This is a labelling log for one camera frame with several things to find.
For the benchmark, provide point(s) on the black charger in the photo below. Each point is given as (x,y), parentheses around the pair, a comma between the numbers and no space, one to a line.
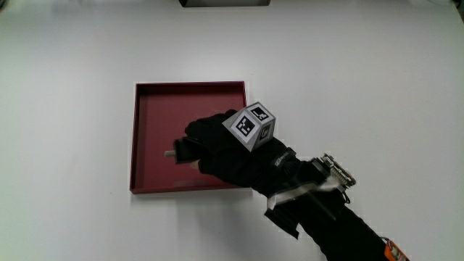
(185,150)

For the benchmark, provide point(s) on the dark box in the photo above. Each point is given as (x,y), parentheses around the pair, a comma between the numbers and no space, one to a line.
(224,3)

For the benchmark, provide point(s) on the person's right hand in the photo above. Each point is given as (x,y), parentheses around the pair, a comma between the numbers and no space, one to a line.
(232,159)

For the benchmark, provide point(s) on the dark red square plate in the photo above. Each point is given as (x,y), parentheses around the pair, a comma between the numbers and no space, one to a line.
(163,127)

